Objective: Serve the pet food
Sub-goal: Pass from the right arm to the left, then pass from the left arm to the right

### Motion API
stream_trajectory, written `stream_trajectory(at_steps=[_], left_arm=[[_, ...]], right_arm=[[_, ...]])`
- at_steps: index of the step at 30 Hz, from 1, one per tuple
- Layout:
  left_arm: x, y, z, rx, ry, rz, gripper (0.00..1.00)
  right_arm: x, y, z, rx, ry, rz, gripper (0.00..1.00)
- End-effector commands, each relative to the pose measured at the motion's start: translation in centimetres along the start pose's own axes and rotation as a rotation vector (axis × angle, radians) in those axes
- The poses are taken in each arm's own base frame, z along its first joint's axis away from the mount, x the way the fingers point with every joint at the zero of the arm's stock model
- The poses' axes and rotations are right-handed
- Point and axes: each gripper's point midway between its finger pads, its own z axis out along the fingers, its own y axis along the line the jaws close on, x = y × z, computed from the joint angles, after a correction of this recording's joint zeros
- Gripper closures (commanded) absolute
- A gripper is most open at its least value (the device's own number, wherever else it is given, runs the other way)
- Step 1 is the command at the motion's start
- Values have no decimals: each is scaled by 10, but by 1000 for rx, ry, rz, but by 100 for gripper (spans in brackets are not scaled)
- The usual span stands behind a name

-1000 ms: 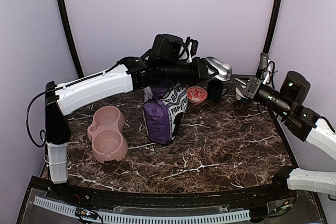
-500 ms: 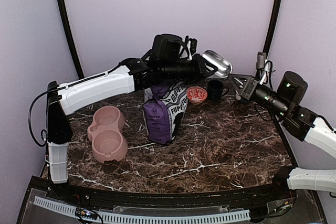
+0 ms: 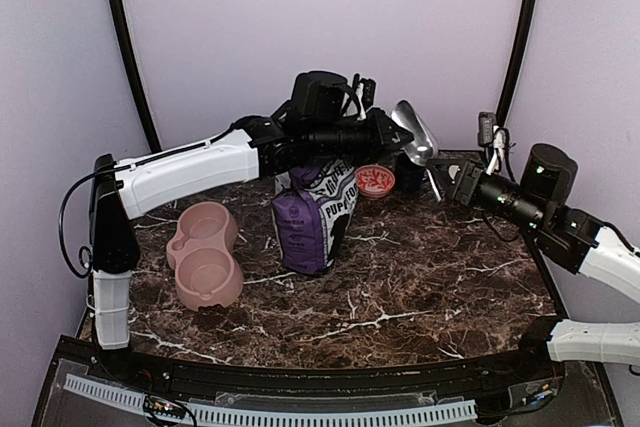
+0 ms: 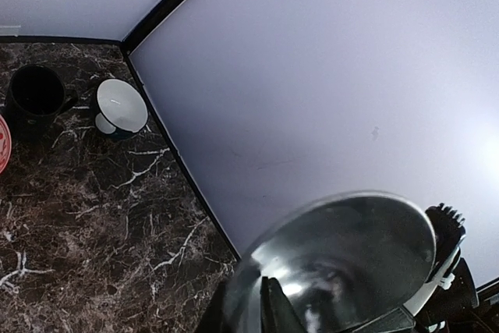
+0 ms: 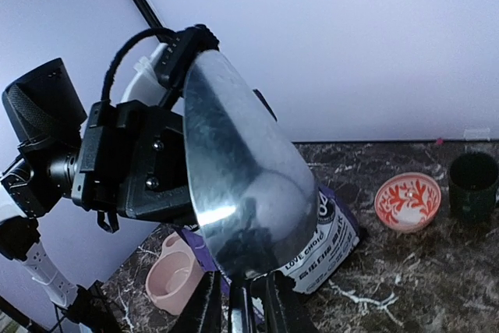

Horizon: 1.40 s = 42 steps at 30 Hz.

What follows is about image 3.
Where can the silver metal scoop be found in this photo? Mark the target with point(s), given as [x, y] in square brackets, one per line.
[424, 146]

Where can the purple pet food bag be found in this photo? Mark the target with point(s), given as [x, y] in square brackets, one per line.
[312, 210]

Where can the dark green mug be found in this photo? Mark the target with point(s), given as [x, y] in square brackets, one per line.
[409, 177]

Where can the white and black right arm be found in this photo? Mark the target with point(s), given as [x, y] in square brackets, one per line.
[573, 239]

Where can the black front table rail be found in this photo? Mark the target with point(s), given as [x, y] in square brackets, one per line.
[485, 376]

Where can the red patterned white bowl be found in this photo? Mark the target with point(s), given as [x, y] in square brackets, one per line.
[374, 181]

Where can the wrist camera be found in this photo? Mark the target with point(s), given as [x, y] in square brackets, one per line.
[362, 99]
[495, 141]

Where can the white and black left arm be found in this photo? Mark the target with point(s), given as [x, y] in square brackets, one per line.
[326, 116]

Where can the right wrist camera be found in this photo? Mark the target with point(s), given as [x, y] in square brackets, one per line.
[495, 141]

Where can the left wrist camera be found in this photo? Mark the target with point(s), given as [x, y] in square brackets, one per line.
[362, 99]

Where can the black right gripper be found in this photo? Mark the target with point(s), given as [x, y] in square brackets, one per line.
[464, 186]

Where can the black left frame post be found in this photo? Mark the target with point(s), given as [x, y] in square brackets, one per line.
[132, 72]

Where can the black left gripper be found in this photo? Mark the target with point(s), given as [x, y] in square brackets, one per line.
[382, 142]

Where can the black frame post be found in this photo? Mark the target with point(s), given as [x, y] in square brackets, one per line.
[132, 72]
[516, 59]

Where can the black right frame post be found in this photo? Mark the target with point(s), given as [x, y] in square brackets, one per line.
[516, 59]

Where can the pink double pet bowl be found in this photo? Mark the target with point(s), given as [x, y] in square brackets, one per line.
[201, 255]

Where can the white slotted cable duct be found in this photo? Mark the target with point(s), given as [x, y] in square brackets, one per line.
[239, 410]

